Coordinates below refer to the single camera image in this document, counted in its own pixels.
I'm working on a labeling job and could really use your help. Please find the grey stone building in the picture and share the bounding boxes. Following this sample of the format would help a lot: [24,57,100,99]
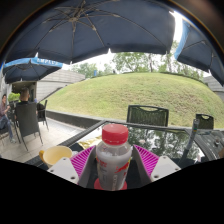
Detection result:
[203,75,224,103]

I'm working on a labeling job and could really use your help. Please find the blue umbrella with white print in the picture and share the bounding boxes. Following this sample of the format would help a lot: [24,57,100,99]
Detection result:
[2,57,64,85]

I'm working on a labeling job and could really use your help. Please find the red-capped clear drink bottle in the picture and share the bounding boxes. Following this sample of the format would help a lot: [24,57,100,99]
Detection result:
[95,123,134,192]

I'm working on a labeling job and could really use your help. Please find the short grey post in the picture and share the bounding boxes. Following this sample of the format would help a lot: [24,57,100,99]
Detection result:
[179,118,200,166]

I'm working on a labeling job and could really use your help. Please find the crumpled yellow paper napkin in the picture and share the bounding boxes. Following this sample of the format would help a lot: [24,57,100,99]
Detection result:
[78,134,103,150]

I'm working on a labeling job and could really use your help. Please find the cream mug with yellow handle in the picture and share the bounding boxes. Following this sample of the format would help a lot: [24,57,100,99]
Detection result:
[38,145,74,169]

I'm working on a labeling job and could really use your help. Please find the person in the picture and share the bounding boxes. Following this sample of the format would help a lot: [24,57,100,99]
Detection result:
[0,93,16,144]
[15,87,46,116]

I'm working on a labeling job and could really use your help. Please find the flat round red coaster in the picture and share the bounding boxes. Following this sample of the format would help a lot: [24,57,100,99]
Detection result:
[93,177,128,192]

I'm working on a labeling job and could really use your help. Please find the large navy patio umbrella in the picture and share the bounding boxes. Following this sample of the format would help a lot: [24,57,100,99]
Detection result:
[3,0,177,66]
[173,18,224,87]

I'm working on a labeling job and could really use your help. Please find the dark wicker chair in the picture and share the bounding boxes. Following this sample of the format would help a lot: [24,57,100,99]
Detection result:
[36,99,50,132]
[125,104,170,128]
[194,113,215,130]
[13,101,44,152]

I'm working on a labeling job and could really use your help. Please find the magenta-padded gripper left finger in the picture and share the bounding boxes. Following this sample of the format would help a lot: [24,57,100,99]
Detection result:
[47,144,98,188]

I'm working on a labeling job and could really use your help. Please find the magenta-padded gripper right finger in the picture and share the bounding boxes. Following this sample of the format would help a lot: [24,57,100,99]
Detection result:
[130,144,182,188]

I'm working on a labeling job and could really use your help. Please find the grey building with sloped roof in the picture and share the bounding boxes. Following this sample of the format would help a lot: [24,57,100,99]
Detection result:
[34,68,86,103]

